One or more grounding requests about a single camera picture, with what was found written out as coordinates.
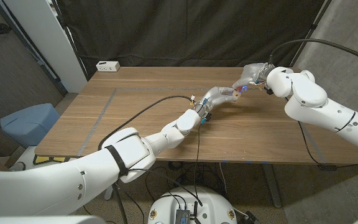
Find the blue padded stool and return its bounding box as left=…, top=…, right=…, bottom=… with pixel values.
left=0, top=103, right=61, bottom=149

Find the black door frame strip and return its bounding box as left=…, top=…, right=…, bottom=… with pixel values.
left=0, top=0, right=68, bottom=95

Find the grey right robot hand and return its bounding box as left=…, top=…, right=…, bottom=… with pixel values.
left=232, top=62, right=275, bottom=93

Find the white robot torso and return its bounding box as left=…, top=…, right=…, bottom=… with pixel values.
left=147, top=185, right=238, bottom=224

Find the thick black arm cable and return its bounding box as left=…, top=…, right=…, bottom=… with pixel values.
left=97, top=95, right=197, bottom=224
left=268, top=38, right=358, bottom=68

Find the black floor cable tangle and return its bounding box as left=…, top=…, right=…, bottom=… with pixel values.
left=144, top=160, right=226, bottom=200

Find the grey sneaker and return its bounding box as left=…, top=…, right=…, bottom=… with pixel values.
left=9, top=161, right=27, bottom=171

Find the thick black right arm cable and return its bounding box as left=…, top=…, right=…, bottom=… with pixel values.
left=268, top=38, right=358, bottom=68

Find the yellow black floor sign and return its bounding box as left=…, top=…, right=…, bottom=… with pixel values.
left=33, top=154, right=71, bottom=165

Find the grey finned electronics box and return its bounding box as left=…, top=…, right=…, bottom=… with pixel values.
left=175, top=208, right=191, bottom=224

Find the grey table leg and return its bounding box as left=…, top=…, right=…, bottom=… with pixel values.
left=261, top=163, right=283, bottom=208

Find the white power strip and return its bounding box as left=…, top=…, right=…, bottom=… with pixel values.
left=96, top=60, right=121, bottom=73

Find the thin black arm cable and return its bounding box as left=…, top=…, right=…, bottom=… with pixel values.
left=286, top=96, right=358, bottom=169
left=193, top=123, right=204, bottom=206

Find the black backdrop stand pole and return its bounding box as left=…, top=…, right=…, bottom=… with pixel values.
left=290, top=0, right=334, bottom=68
left=50, top=0, right=90, bottom=82

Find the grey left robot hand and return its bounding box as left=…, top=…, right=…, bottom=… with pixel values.
left=194, top=86, right=239, bottom=113

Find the black backdrop curtain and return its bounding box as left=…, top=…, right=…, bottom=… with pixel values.
left=54, top=0, right=334, bottom=78

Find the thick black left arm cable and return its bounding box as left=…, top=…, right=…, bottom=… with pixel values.
left=97, top=95, right=197, bottom=224

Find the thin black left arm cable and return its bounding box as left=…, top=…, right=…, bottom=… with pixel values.
left=193, top=123, right=204, bottom=206

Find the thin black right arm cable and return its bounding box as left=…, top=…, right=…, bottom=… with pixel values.
left=286, top=96, right=358, bottom=169

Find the white hanging cable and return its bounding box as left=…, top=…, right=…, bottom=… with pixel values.
left=218, top=162, right=229, bottom=196

